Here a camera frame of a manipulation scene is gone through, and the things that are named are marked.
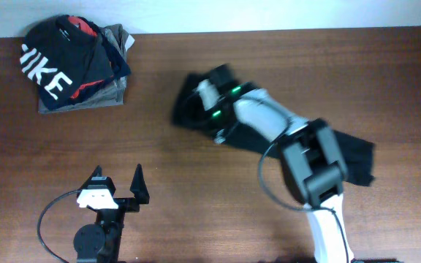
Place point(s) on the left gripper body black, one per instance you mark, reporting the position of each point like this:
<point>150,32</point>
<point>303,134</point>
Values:
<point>128,205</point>

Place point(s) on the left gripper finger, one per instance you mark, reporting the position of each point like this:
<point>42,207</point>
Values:
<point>138,187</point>
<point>95,180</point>

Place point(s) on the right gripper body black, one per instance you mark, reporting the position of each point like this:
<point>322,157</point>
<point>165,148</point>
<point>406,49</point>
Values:
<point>216,117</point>

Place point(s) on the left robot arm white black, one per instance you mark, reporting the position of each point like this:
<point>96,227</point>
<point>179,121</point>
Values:
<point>101,240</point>

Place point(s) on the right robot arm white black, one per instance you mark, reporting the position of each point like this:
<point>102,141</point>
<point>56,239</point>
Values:
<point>312,164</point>

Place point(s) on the navy red trimmed folded shirt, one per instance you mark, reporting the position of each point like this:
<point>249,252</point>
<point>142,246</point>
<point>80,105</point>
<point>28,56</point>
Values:
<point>109,68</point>

